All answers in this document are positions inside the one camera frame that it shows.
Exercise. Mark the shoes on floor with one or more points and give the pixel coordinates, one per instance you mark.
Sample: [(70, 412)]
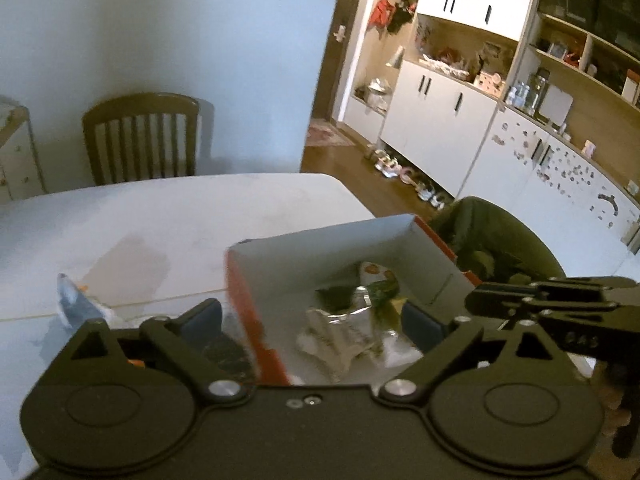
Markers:
[(393, 167)]

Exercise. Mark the dark wooden chair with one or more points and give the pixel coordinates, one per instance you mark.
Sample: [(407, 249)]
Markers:
[(143, 136)]

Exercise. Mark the red clothes hanging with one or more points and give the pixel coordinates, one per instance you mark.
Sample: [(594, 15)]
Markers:
[(391, 17)]

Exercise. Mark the silver foil packet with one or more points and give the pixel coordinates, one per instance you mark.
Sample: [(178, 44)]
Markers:
[(336, 340)]

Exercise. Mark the red cardboard shoe box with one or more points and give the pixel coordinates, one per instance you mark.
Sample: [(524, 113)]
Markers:
[(273, 281)]

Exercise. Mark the white bag with dark label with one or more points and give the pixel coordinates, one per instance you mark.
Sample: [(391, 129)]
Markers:
[(75, 307)]

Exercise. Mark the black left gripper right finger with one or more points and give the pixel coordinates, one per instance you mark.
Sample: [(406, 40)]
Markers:
[(445, 351)]

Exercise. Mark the red orange toy figure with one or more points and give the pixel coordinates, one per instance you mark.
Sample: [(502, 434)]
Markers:
[(136, 363)]

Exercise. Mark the dark green chair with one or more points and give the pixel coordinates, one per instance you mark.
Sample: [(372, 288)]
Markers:
[(490, 242)]

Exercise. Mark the white wall cabinet unit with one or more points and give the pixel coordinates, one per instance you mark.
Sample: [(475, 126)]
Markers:
[(530, 104)]

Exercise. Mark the white sideboard with drawers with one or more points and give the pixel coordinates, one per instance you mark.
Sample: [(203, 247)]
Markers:
[(21, 176)]

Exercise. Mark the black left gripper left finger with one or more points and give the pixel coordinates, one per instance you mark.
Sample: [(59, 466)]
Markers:
[(178, 343)]

